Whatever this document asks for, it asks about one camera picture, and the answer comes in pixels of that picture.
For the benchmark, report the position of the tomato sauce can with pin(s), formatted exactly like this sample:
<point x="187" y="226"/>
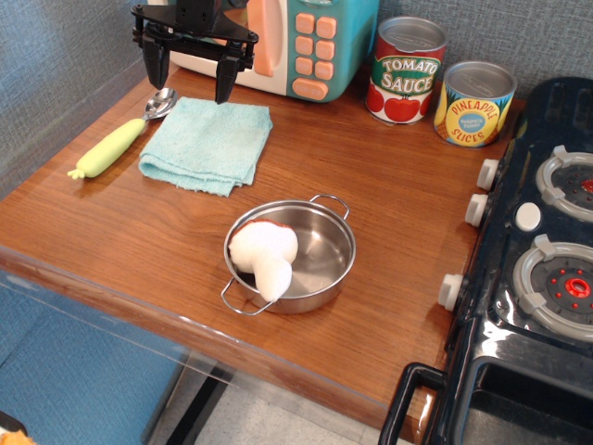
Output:
<point x="407" y="58"/>

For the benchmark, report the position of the teal toy microwave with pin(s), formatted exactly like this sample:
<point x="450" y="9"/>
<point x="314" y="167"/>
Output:
<point x="308" y="50"/>

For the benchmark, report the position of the white plush mushroom toy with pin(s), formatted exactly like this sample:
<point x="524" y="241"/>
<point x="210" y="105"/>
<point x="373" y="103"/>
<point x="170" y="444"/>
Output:
<point x="266" y="249"/>

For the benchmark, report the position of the steel pot with handles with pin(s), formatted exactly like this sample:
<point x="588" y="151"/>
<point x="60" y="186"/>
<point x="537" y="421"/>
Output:
<point x="326" y="253"/>

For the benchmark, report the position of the black toy stove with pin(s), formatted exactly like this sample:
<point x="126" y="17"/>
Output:
<point x="519" y="367"/>

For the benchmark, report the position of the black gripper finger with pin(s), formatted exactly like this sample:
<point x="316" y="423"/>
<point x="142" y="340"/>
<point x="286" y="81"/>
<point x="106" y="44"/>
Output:
<point x="157" y="59"/>
<point x="226" y="73"/>

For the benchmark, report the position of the spoon with green handle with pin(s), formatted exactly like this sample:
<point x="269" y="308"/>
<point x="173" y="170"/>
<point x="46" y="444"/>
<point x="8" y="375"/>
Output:
<point x="99" y="158"/>

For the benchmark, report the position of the pineapple slices can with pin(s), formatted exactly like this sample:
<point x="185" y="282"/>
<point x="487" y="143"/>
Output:
<point x="474" y="102"/>

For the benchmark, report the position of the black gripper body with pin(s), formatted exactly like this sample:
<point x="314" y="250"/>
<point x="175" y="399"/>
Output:
<point x="195" y="28"/>

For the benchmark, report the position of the light blue folded towel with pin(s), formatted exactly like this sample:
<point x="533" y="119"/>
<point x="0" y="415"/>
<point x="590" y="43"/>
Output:
<point x="205" y="147"/>

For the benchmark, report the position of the orange object at corner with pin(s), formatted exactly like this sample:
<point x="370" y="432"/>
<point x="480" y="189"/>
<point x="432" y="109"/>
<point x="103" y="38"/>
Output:
<point x="16" y="438"/>

